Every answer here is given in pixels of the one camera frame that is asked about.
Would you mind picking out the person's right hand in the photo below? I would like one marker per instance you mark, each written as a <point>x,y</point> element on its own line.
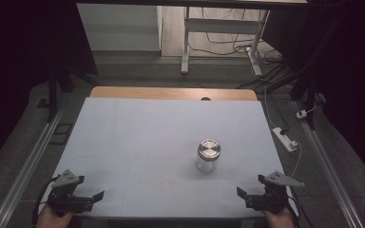
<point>278,220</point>

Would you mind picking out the person's left hand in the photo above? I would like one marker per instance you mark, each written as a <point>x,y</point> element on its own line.
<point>49,219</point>

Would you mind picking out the white table sheet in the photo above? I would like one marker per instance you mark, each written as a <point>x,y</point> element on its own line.
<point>133,142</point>

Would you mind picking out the white power strip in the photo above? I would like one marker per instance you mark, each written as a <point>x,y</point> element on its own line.
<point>283,138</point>

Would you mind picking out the silver metal jar lid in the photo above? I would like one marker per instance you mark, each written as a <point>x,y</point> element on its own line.
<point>209,148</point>

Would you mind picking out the black metal stand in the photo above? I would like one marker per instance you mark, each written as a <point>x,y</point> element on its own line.
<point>310,95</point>
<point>53,91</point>

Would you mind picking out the aluminium floor rail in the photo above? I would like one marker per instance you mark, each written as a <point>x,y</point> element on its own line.
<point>28,164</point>
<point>329,171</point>

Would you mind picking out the clear glass jar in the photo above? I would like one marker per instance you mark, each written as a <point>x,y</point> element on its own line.
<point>206,164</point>

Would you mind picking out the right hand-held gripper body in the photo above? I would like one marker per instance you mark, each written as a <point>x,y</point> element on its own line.
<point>271,198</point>

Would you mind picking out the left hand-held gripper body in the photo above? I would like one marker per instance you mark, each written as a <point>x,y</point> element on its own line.
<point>64,200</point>

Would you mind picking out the black rectangular floor frame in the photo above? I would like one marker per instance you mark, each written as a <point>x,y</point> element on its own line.
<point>54,136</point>

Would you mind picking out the small white adapter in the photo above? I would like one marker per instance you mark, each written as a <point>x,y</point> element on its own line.
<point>301,114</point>

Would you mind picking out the black curtain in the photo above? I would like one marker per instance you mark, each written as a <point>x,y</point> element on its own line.
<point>19,63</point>
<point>351,69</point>

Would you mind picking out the white desk frame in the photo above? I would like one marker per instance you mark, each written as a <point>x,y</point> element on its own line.
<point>221,26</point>

